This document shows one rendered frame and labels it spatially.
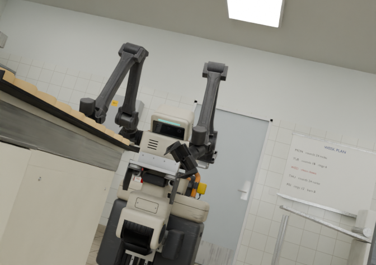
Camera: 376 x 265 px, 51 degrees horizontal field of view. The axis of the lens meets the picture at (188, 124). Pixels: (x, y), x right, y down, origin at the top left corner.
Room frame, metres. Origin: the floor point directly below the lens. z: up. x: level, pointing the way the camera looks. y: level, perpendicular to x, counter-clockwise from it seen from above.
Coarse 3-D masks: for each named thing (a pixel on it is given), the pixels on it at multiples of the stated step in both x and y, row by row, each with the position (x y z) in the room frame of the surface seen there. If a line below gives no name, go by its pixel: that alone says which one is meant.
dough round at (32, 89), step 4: (16, 80) 0.55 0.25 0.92; (20, 80) 0.55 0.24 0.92; (16, 84) 0.55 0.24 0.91; (20, 84) 0.55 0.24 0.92; (24, 84) 0.55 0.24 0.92; (28, 84) 0.55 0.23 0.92; (32, 84) 0.56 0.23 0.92; (24, 88) 0.55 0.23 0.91; (28, 88) 0.56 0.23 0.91; (32, 88) 0.56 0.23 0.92; (36, 88) 0.57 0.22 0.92; (32, 92) 0.56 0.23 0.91; (36, 92) 0.58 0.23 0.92
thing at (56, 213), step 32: (32, 160) 0.66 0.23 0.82; (64, 160) 0.76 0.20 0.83; (32, 192) 0.69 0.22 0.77; (64, 192) 0.80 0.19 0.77; (96, 192) 0.95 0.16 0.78; (32, 224) 0.72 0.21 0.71; (64, 224) 0.84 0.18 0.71; (96, 224) 1.01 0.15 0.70; (0, 256) 0.66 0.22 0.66; (32, 256) 0.76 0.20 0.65; (64, 256) 0.89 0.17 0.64
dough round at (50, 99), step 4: (40, 92) 0.61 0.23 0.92; (36, 96) 0.60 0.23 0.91; (40, 96) 0.61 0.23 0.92; (44, 96) 0.61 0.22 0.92; (48, 96) 0.61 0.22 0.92; (52, 96) 0.62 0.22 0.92; (44, 100) 0.61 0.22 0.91; (48, 100) 0.61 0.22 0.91; (52, 100) 0.62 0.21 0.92; (56, 100) 0.63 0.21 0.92; (52, 104) 0.62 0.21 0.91
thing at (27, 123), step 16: (0, 96) 0.55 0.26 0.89; (0, 112) 0.56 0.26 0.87; (16, 112) 0.59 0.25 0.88; (32, 112) 0.63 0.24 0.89; (0, 128) 0.57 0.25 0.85; (16, 128) 0.61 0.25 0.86; (32, 128) 0.64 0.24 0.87; (48, 128) 0.69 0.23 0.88; (64, 128) 0.74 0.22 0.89; (80, 128) 0.80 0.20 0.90; (32, 144) 0.66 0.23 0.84; (48, 144) 0.70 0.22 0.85; (64, 144) 0.76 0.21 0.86; (80, 144) 0.82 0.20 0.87; (96, 144) 0.89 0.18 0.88; (112, 144) 0.98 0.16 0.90; (96, 160) 0.92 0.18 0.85; (112, 160) 1.01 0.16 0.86
